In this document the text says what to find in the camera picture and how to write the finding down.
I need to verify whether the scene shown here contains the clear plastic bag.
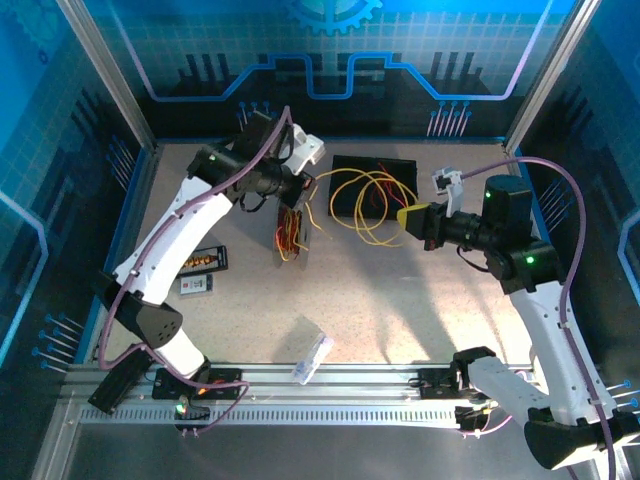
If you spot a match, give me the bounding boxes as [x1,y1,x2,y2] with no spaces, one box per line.
[291,315,335,386]

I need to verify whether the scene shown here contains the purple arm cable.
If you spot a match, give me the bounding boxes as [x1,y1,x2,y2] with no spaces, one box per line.
[97,105,251,437]
[459,156,624,480]

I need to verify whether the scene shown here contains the black ribbed rectangular block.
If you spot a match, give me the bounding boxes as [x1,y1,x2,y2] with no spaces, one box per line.
[88,344,151,415]

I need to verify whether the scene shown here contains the black open box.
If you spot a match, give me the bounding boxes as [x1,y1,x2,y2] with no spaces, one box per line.
[327,154,419,221]

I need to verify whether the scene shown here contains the black package with orange parts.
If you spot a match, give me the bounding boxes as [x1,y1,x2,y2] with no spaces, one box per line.
[179,244,230,276]

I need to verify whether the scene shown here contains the black controller with orange wires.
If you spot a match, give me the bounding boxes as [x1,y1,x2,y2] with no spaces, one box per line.
[453,404,496,435]

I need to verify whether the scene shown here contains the slotted metal cable duct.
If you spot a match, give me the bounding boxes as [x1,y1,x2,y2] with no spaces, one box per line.
[78,405,469,427]

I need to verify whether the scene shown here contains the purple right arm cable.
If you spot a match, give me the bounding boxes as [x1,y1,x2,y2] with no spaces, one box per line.
[459,156,624,480]

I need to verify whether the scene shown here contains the aluminium frame post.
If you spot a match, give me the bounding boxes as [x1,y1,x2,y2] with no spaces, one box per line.
[55,0,159,151]
[503,0,604,154]

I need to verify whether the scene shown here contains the black controller with green light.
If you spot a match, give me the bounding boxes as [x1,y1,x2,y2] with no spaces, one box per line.
[173,393,211,432]

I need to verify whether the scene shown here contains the small white card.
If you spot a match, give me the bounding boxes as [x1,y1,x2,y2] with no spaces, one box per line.
[179,273,215,297]

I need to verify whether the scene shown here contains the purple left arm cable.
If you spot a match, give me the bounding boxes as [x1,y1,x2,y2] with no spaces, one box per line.
[97,105,251,437]

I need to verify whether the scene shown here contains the aluminium rail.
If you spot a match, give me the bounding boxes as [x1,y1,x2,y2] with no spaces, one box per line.
[62,362,609,406]

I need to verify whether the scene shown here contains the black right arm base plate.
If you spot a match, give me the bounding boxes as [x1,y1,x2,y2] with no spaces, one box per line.
[417,367,471,400]

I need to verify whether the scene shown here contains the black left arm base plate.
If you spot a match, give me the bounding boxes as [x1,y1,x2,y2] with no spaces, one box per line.
[152,366,245,401]

